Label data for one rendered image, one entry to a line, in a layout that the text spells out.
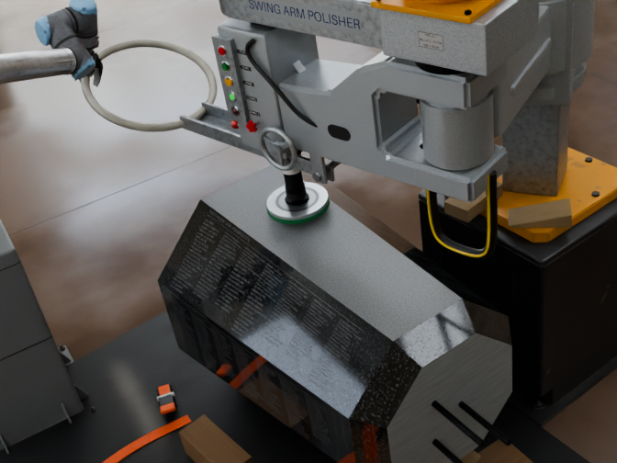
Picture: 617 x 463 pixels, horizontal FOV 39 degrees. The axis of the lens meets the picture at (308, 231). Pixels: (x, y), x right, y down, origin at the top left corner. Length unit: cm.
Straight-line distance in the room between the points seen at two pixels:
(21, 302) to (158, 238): 137
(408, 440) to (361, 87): 102
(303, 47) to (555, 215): 99
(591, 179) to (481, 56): 122
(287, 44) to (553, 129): 93
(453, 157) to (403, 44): 34
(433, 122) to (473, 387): 85
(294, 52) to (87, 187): 276
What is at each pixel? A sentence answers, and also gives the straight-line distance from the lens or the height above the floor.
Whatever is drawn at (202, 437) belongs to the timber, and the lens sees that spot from 329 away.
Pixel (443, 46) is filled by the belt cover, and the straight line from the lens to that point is 211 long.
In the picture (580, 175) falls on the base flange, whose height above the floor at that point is 78.
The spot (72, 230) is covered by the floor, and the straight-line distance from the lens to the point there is 485.
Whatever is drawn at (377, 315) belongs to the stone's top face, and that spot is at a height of 85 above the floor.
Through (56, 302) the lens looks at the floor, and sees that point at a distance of 437.
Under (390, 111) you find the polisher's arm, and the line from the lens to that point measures 242.
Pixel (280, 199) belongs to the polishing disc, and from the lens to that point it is 297.
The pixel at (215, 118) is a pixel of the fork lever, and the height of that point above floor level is 111.
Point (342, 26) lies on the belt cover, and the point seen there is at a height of 165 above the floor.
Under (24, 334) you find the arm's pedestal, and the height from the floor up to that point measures 49.
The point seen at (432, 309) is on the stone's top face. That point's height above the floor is 85.
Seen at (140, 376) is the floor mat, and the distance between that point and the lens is 378.
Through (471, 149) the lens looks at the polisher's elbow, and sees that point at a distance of 230.
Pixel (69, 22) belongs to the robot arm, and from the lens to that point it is 307.
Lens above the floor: 253
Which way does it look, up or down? 35 degrees down
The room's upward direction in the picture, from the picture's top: 10 degrees counter-clockwise
